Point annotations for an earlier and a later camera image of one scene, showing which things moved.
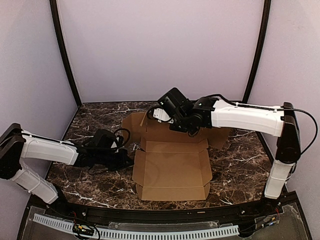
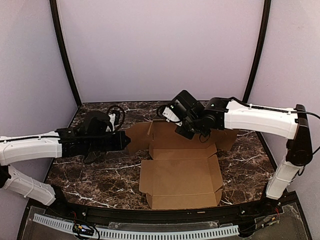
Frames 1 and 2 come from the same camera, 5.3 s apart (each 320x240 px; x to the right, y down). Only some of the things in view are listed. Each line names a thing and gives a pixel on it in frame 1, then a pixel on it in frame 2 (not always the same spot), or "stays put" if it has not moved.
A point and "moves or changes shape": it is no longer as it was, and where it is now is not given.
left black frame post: [55, 12] stays put
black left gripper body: [121, 159] → [119, 140]
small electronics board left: [83, 229] stays put
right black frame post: [265, 26] stays put
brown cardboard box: [170, 165] moves or changes shape
